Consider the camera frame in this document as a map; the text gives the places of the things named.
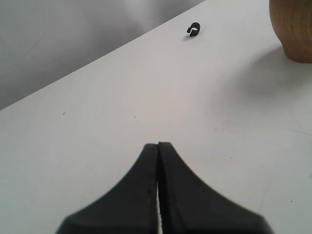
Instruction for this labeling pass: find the small black plastic clip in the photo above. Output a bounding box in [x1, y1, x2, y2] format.
[187, 22, 201, 37]

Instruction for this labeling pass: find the wooden barrel-shaped cup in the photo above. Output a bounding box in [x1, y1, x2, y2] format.
[269, 0, 312, 63]

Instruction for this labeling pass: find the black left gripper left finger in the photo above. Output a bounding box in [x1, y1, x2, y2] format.
[57, 144, 158, 234]

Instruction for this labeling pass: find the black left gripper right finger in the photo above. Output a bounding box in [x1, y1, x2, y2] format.
[157, 142, 273, 234]

